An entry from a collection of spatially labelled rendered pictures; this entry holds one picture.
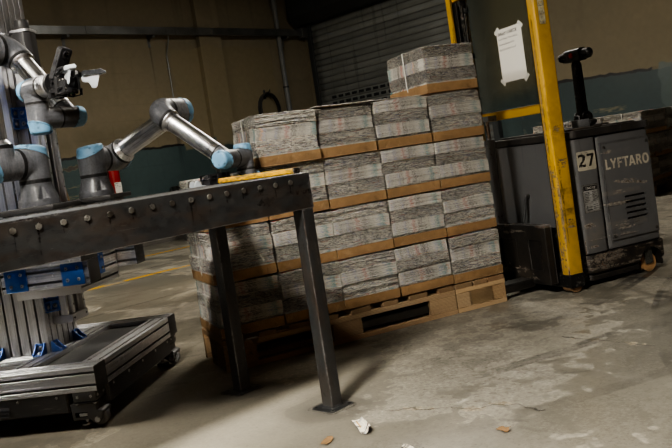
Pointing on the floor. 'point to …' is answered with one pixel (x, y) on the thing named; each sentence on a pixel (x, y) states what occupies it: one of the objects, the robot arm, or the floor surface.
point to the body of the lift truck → (591, 192)
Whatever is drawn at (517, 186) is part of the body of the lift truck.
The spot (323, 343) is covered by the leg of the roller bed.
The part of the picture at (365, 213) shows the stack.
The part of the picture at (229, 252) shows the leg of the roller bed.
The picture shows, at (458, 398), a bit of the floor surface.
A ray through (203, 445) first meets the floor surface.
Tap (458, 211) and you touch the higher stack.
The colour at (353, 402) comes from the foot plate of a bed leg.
